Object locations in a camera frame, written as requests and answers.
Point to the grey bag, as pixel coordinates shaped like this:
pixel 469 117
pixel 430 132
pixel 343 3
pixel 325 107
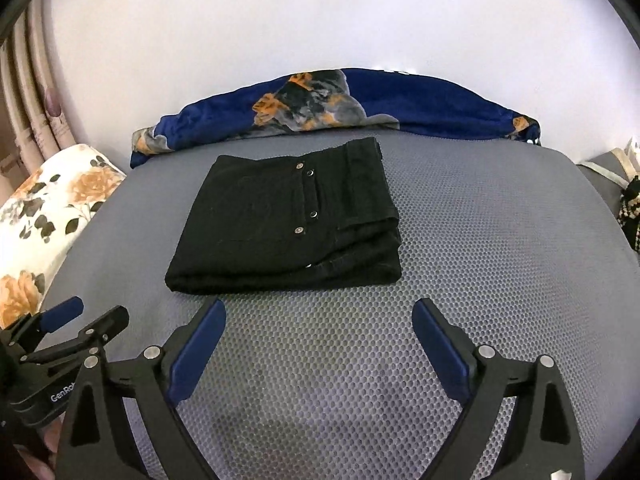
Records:
pixel 600 180

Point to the black beige knitted cloth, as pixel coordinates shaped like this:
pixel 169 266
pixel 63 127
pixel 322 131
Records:
pixel 631 215

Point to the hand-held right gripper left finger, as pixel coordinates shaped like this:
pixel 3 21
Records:
pixel 197 355

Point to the blue floral blanket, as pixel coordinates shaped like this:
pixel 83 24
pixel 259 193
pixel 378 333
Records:
pixel 425 105

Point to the white floral pillow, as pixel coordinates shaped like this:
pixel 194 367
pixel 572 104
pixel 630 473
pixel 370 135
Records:
pixel 55 210

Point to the black pants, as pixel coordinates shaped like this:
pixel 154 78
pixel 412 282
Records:
pixel 260 230

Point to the grey mesh mattress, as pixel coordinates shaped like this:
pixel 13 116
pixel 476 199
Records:
pixel 475 240

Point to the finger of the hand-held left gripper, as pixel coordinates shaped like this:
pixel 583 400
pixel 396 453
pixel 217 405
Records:
pixel 95 332
pixel 62 312

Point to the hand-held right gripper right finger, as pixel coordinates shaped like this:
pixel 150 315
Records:
pixel 440 355

